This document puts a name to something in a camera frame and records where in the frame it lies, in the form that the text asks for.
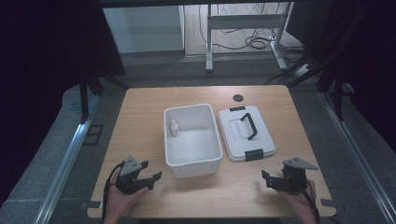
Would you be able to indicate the round black table grommet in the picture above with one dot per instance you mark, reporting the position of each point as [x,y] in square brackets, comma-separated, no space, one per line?
[238,98]

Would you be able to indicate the white plastic storage box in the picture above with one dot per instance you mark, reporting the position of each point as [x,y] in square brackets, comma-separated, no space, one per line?
[192,140]

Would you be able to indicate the person's right hand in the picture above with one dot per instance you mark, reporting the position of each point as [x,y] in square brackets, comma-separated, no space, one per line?
[302,202]

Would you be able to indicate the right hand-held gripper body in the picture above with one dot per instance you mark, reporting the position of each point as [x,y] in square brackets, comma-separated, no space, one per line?
[293,178]

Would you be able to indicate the person's left hand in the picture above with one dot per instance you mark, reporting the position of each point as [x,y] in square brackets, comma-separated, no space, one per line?
[122,201]

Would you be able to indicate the white power strip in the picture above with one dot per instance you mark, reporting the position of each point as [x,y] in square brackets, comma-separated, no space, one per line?
[302,70]

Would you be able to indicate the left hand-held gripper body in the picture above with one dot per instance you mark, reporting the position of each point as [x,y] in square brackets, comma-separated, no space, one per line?
[128,177]

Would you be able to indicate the small white bottle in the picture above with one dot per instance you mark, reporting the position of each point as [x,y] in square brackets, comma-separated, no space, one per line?
[174,128]

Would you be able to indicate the grey metal desk frame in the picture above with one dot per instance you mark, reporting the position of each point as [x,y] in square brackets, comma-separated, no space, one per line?
[246,25]

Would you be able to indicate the aluminium floor rail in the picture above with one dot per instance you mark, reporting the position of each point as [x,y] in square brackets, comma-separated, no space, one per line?
[67,168]
[358,155]

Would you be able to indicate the white cabinet panel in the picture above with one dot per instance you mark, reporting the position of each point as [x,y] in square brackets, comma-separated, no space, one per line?
[143,29]

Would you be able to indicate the black floor bracket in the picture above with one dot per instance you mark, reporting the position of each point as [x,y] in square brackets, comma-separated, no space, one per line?
[92,134]

